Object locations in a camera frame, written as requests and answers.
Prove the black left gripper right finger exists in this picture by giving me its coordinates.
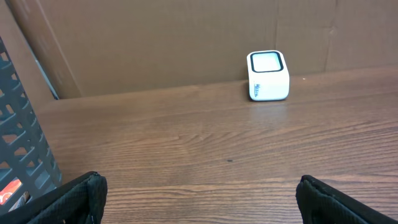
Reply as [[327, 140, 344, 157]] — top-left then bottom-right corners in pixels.
[[295, 175, 397, 224]]

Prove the white barcode scanner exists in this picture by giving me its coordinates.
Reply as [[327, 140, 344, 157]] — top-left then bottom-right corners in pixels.
[[246, 50, 290, 101]]

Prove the orange tissue pack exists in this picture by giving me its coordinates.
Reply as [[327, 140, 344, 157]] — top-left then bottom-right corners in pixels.
[[0, 179, 22, 205]]

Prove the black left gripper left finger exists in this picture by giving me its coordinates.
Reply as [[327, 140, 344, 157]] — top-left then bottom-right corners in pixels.
[[1, 171, 108, 224]]

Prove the grey plastic mesh basket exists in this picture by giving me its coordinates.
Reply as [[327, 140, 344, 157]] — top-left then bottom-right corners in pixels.
[[1, 42, 62, 215]]

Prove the cardboard backdrop panel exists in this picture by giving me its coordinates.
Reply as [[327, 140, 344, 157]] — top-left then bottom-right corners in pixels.
[[1, 0, 397, 105]]

